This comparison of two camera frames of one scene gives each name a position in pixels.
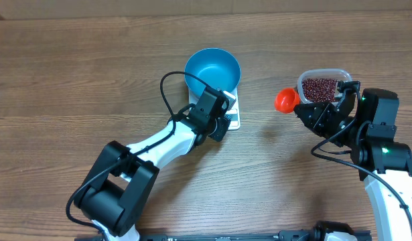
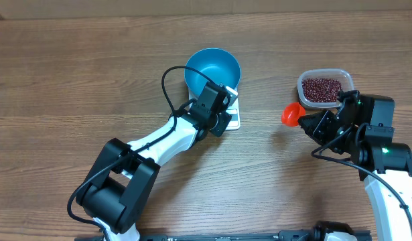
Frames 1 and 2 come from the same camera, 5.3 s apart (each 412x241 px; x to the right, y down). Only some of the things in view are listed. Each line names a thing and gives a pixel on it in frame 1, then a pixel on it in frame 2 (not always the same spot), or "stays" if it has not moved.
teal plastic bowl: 216,67 stays
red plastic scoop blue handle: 286,100 -> 291,114
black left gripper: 219,136 stays
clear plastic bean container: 320,86 stays
